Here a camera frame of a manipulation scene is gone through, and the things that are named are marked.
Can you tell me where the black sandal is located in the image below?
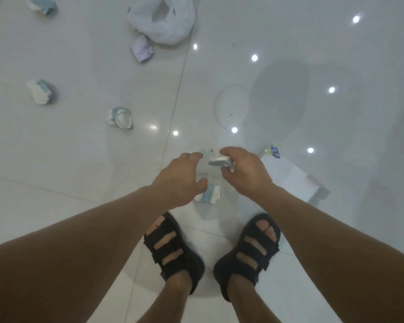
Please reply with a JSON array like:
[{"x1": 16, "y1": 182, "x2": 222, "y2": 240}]
[
  {"x1": 213, "y1": 213, "x2": 281, "y2": 302},
  {"x1": 143, "y1": 212, "x2": 206, "y2": 296}
]

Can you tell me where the person's right leg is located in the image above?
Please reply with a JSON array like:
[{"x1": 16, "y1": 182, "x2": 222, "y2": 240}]
[{"x1": 226, "y1": 274, "x2": 283, "y2": 323}]

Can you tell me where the blue white paper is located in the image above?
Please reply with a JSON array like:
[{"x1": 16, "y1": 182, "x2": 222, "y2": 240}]
[
  {"x1": 106, "y1": 106, "x2": 133, "y2": 130},
  {"x1": 194, "y1": 185, "x2": 221, "y2": 204},
  {"x1": 207, "y1": 155, "x2": 235, "y2": 172},
  {"x1": 26, "y1": 79, "x2": 55, "y2": 105},
  {"x1": 26, "y1": 0, "x2": 58, "y2": 16}
]

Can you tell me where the clear plastic bag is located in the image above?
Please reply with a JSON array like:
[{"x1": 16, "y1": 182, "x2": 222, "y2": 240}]
[{"x1": 193, "y1": 148, "x2": 237, "y2": 206}]

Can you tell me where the person's right forearm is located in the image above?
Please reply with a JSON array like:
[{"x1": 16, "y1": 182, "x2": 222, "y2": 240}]
[{"x1": 254, "y1": 185, "x2": 404, "y2": 323}]

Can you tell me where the person's right hand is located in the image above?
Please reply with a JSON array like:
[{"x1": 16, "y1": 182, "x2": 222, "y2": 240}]
[{"x1": 219, "y1": 146, "x2": 277, "y2": 200}]

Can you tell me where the white plastic bag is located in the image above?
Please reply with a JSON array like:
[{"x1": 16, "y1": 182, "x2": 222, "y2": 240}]
[{"x1": 127, "y1": 0, "x2": 198, "y2": 46}]

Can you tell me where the black right sandal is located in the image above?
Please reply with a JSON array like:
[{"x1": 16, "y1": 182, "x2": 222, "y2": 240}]
[{"x1": 213, "y1": 213, "x2": 281, "y2": 302}]

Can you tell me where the black left sandal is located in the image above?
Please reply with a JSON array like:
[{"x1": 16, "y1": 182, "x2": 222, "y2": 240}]
[{"x1": 143, "y1": 212, "x2": 206, "y2": 296}]

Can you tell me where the person's left hand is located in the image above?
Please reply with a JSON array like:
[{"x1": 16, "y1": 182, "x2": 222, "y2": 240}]
[{"x1": 151, "y1": 152, "x2": 209, "y2": 210}]

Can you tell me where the person's left leg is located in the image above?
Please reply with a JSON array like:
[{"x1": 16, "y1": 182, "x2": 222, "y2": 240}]
[{"x1": 137, "y1": 270, "x2": 193, "y2": 323}]

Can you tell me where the person's leg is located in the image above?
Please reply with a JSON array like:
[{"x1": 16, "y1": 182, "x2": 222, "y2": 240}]
[
  {"x1": 226, "y1": 274, "x2": 283, "y2": 323},
  {"x1": 137, "y1": 270, "x2": 193, "y2": 323}
]

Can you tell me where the crumpled purple white paper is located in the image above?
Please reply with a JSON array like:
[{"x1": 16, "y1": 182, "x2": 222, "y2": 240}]
[{"x1": 131, "y1": 34, "x2": 154, "y2": 63}]

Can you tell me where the person's left forearm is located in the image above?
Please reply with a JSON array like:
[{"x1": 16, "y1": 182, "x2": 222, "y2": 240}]
[{"x1": 0, "y1": 185, "x2": 176, "y2": 323}]

